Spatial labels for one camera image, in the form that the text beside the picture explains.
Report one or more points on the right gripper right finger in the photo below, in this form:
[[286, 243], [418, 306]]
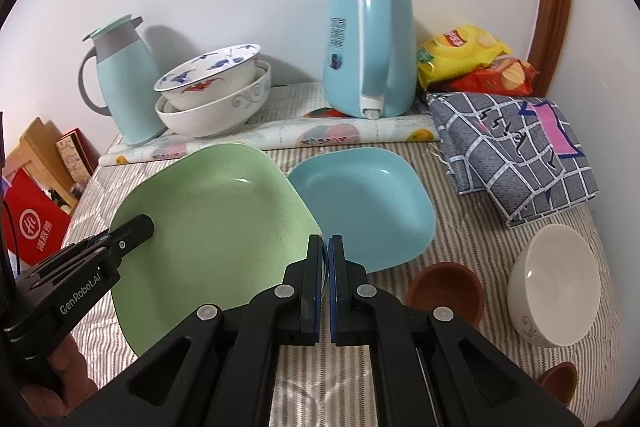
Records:
[[431, 368]]

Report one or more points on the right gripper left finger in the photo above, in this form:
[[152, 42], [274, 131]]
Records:
[[217, 367]]

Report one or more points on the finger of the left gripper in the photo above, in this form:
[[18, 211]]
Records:
[[113, 245]]

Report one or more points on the small brown bowl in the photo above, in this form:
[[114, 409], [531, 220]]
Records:
[[560, 381], [451, 285]]

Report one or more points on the green square plate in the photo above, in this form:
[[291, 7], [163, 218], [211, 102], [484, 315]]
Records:
[[226, 225]]

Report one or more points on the white ceramic bowl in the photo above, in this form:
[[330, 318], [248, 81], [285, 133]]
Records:
[[554, 288]]

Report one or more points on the blue square plate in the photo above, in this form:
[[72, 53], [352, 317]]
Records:
[[373, 199]]

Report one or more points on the person's left hand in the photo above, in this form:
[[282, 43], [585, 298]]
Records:
[[71, 366]]

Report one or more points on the red paper bag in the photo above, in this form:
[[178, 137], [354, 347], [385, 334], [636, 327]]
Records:
[[33, 225]]

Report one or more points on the brown paper bag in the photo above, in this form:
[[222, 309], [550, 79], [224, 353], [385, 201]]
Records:
[[37, 154]]

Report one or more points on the large white bowl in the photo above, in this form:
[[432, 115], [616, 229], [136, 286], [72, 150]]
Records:
[[221, 116]]

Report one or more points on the light blue thermos jug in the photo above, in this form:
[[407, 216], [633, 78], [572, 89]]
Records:
[[127, 72]]

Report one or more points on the blue patterned white bowl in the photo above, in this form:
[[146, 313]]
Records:
[[210, 76]]

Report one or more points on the grey checked folded cloth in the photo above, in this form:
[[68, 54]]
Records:
[[521, 152]]

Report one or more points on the fruit pattern table mat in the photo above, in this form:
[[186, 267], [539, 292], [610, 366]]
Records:
[[293, 116]]

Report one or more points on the red chips bag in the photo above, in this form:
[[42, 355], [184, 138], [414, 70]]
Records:
[[505, 76]]

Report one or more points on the light blue electric kettle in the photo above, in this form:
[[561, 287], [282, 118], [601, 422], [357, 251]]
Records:
[[369, 69]]

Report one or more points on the yellow chips bag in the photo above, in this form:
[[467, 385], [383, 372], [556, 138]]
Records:
[[457, 52]]

